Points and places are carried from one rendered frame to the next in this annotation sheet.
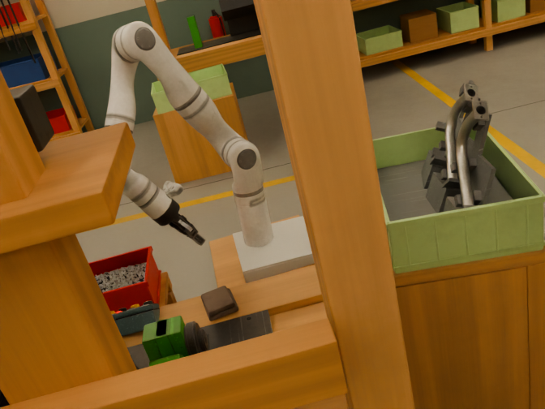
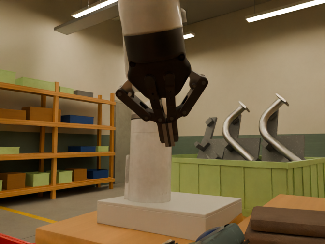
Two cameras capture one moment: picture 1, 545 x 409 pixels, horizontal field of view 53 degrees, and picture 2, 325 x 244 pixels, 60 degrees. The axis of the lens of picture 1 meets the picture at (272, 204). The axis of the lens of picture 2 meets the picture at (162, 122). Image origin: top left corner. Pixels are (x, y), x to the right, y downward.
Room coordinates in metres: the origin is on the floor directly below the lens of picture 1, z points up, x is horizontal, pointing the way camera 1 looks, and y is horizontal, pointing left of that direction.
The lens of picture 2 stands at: (1.12, 0.56, 1.01)
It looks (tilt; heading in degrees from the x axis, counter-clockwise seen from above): 5 degrees up; 304
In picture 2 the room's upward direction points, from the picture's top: straight up
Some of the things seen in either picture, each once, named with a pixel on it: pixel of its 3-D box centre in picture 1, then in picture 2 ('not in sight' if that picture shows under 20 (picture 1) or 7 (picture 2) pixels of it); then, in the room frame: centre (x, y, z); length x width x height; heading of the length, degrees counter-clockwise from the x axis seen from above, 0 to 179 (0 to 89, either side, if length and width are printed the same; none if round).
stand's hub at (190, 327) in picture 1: (197, 342); not in sight; (0.79, 0.19, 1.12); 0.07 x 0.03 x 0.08; 1
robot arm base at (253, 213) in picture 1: (254, 215); (150, 160); (1.50, 0.06, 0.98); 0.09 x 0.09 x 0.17; 0
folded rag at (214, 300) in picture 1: (219, 302); (291, 226); (1.19, 0.20, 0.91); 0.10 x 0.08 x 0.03; 12
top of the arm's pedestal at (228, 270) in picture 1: (263, 255); (149, 229); (1.49, 0.07, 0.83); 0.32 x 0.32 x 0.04; 5
